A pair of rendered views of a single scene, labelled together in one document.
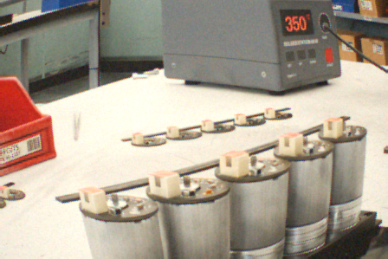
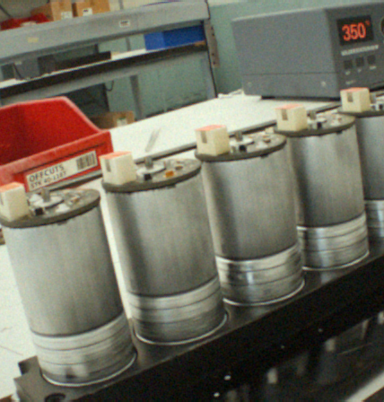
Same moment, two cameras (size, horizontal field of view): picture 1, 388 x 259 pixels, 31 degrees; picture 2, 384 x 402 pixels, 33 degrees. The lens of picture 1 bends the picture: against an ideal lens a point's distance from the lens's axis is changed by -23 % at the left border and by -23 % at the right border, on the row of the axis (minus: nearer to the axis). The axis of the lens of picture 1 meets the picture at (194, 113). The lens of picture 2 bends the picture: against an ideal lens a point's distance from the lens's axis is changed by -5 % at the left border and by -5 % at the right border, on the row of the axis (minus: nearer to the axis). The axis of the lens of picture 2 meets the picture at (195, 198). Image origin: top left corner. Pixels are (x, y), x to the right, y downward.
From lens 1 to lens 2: 10 cm
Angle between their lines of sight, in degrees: 11
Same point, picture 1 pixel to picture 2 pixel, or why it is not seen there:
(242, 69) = (304, 82)
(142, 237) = (71, 246)
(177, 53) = (251, 73)
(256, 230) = (251, 229)
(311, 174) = (323, 154)
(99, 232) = (15, 247)
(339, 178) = (374, 162)
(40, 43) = (156, 82)
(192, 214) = (148, 205)
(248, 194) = (231, 177)
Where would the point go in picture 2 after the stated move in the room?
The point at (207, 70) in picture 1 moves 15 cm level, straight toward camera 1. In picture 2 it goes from (276, 85) to (271, 107)
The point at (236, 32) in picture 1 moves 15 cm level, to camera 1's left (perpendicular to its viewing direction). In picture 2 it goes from (297, 48) to (151, 70)
